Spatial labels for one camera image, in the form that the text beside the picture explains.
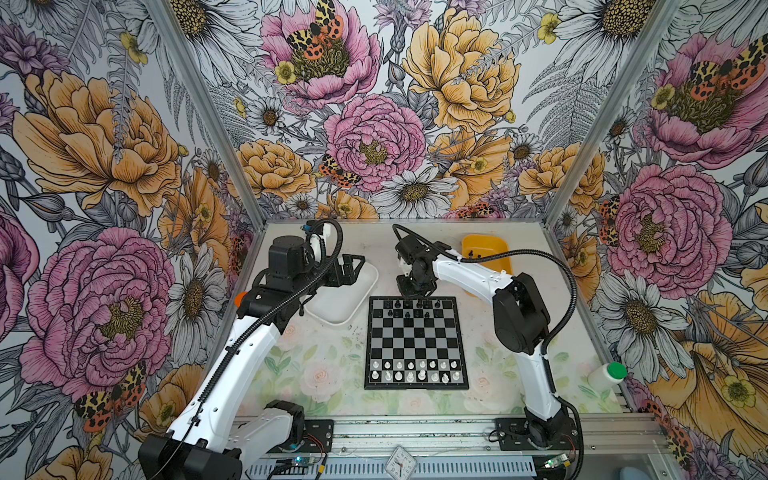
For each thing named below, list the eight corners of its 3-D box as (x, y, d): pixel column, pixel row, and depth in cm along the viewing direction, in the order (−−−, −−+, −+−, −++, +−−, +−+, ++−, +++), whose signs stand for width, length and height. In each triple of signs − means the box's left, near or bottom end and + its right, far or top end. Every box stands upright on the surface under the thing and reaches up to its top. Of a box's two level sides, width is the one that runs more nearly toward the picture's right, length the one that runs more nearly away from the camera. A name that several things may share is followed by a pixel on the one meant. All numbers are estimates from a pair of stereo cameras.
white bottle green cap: (589, 392, 83) (611, 379, 75) (583, 375, 86) (603, 361, 78) (607, 392, 83) (631, 379, 75) (600, 375, 86) (623, 361, 78)
